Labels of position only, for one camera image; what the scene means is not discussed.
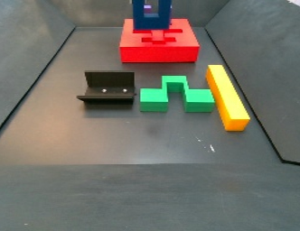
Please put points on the blue U-shaped block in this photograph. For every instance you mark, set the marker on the blue U-shaped block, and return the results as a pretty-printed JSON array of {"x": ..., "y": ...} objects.
[{"x": 153, "y": 21}]

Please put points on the red slotted board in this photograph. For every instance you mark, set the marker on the red slotted board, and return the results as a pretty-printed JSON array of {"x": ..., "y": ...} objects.
[{"x": 173, "y": 45}]

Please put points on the yellow long block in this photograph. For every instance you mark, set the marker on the yellow long block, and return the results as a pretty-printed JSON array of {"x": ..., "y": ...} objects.
[{"x": 232, "y": 111}]

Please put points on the purple block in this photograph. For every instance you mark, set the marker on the purple block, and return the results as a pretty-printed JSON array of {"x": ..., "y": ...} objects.
[{"x": 148, "y": 9}]

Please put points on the black angle bracket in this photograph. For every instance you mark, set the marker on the black angle bracket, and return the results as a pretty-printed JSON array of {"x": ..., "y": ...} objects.
[{"x": 109, "y": 86}]

